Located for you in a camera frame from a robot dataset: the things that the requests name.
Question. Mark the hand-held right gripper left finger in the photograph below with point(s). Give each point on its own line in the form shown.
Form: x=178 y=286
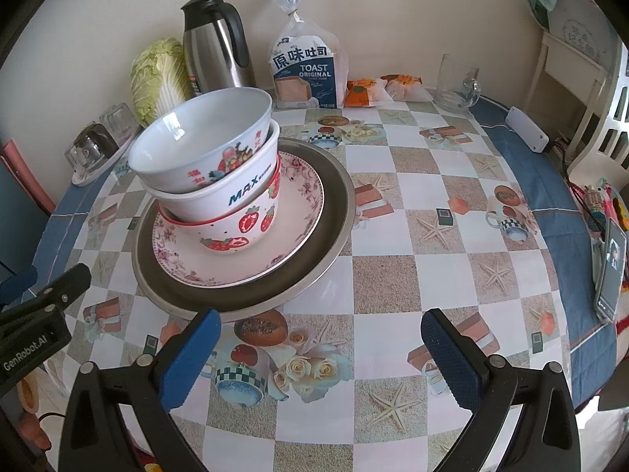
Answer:
x=191 y=359

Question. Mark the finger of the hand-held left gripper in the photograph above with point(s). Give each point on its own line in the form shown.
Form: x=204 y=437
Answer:
x=64 y=285

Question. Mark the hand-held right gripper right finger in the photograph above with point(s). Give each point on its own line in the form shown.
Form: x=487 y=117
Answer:
x=452 y=364

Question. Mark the red-rimmed strawberry print bowl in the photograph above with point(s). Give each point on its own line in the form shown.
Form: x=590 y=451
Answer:
x=245 y=226

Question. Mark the large stainless steel basin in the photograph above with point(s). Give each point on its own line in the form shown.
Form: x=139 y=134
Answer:
x=314 y=265

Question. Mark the white square bowl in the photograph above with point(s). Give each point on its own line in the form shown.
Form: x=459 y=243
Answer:
x=211 y=201

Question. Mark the pink floral plate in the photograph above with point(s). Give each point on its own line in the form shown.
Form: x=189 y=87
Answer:
x=295 y=226

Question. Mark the cartoon print white bowl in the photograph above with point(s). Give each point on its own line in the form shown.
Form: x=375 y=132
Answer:
x=196 y=128

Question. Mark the person's left hand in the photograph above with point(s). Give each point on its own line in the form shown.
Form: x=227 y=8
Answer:
x=35 y=430

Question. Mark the checkered printed tablecloth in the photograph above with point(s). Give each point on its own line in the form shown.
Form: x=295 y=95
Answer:
x=417 y=265

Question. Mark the floral white tray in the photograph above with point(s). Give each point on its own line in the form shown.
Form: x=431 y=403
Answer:
x=93 y=174

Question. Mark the red chair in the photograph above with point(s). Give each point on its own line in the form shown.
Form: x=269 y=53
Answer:
x=24 y=177

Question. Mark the glass teapot with brown lid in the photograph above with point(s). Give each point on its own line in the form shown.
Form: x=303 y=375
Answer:
x=96 y=142

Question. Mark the clear drinking glass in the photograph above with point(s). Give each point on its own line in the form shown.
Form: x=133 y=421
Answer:
x=120 y=120

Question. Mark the smartphone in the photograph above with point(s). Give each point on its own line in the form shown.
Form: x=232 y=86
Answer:
x=612 y=270

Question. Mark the colourful small toys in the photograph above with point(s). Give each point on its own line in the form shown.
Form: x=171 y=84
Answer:
x=594 y=201

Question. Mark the napa cabbage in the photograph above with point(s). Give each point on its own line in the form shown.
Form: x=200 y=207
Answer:
x=157 y=83

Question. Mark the white power strip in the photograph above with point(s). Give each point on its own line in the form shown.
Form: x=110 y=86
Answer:
x=528 y=130

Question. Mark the stainless steel thermos jug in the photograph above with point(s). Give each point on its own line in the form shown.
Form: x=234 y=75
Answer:
x=211 y=49

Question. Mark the clear glass mug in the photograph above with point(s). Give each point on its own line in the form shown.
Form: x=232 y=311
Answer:
x=454 y=83

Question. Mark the orange snack packet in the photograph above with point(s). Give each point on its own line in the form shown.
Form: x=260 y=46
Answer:
x=363 y=92
x=405 y=86

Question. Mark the white plastic chair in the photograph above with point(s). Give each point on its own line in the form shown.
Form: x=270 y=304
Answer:
x=609 y=123

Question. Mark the sliced toast bread bag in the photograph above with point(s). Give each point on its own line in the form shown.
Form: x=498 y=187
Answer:
x=304 y=69

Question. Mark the white wooden shelf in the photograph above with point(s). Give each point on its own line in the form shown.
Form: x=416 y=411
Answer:
x=575 y=66

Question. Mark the round white sign board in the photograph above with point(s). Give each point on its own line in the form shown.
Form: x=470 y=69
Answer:
x=585 y=24

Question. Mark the green cloth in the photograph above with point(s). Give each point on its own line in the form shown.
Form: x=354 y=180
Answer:
x=540 y=5

